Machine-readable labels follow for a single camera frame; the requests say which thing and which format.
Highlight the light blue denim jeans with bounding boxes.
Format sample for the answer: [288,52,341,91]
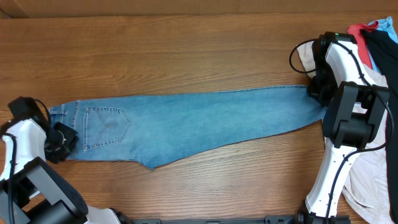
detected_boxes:
[50,85,326,169]

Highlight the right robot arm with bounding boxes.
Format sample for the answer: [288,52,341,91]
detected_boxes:
[293,32,394,223]

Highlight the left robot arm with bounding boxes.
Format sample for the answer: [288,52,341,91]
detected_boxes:
[1,118,130,224]

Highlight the red garment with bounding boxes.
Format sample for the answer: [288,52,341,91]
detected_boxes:
[347,22,379,71]

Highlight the black garment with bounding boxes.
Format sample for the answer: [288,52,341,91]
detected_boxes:
[360,29,398,223]

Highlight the light blue garment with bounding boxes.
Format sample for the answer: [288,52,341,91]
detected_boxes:
[368,16,397,73]

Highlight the beige cloth garment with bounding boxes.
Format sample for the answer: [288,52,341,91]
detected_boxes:
[297,42,394,224]

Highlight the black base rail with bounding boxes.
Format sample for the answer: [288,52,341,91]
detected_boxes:
[131,213,351,224]

